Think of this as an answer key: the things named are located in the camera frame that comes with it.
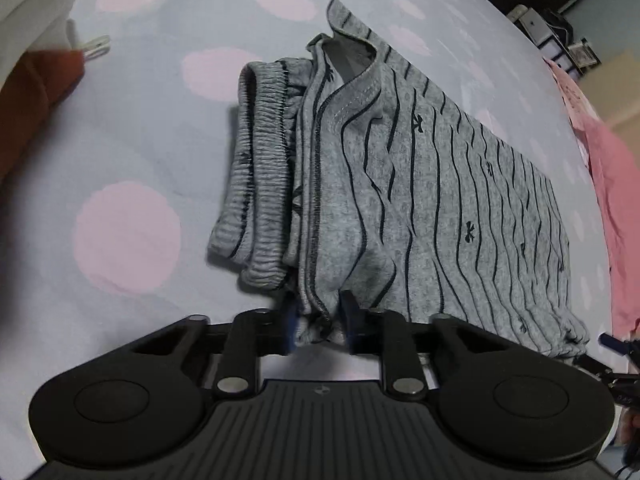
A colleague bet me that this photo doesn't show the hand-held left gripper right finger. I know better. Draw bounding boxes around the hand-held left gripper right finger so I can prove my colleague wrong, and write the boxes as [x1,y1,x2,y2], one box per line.
[340,290,507,398]

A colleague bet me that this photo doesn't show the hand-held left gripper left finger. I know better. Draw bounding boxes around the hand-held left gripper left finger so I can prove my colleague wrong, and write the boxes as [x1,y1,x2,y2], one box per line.
[125,294,302,395]

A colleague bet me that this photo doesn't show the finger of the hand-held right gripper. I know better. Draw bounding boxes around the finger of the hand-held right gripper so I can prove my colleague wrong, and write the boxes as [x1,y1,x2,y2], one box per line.
[597,332,640,358]
[601,373,640,404]

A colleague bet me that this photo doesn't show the grey striped shirt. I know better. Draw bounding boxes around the grey striped shirt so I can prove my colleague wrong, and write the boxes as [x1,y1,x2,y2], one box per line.
[281,0,592,359]

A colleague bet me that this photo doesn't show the grey striped pants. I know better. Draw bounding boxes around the grey striped pants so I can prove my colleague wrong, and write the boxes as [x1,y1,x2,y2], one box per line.
[207,57,321,292]

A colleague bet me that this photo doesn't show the white clothes clip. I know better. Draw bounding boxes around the white clothes clip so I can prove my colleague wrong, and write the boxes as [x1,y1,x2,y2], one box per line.
[79,34,111,59]

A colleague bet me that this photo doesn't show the grey pink-dotted bed blanket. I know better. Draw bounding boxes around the grey pink-dotted bed blanket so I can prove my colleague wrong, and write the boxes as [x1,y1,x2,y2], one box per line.
[0,0,623,480]

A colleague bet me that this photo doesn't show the light pink patterned pillow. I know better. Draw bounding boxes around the light pink patterned pillow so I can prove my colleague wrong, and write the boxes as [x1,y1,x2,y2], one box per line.
[542,56,602,132]

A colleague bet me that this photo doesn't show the beige padded headboard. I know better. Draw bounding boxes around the beige padded headboard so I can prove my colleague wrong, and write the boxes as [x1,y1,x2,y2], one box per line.
[599,47,640,127]

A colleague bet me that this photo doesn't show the white nightstand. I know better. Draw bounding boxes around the white nightstand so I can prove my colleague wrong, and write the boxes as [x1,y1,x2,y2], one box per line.
[507,3,601,79]

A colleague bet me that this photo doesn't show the orange cloth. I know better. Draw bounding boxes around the orange cloth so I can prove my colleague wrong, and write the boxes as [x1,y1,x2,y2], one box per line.
[0,47,87,182]

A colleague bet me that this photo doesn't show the white cloth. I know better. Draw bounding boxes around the white cloth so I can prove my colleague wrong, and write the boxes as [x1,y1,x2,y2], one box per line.
[0,0,84,82]

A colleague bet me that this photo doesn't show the picture frame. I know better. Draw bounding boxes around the picture frame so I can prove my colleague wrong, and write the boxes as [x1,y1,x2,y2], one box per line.
[567,38,601,69]

